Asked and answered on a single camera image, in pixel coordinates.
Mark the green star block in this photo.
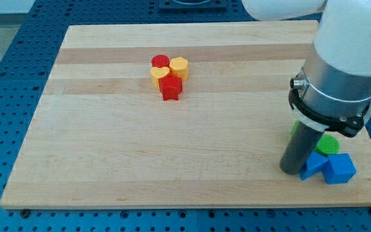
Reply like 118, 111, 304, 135
290, 121, 300, 135

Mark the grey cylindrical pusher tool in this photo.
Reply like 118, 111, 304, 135
280, 122, 324, 175

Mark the red cylinder block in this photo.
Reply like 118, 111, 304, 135
151, 54, 170, 68

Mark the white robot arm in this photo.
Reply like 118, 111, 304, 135
242, 0, 371, 137

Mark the red star block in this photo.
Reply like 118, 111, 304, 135
158, 75, 182, 101

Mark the green cylinder block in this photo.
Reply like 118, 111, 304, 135
314, 134, 340, 156

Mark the yellow heart block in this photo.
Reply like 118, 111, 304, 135
150, 66, 170, 89

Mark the blue triangle block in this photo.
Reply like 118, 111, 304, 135
300, 151, 328, 180

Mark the yellow hexagon block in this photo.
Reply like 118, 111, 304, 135
169, 57, 189, 81

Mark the blue cube block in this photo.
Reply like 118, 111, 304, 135
322, 153, 357, 184

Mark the wooden board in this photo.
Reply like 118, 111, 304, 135
0, 21, 371, 209

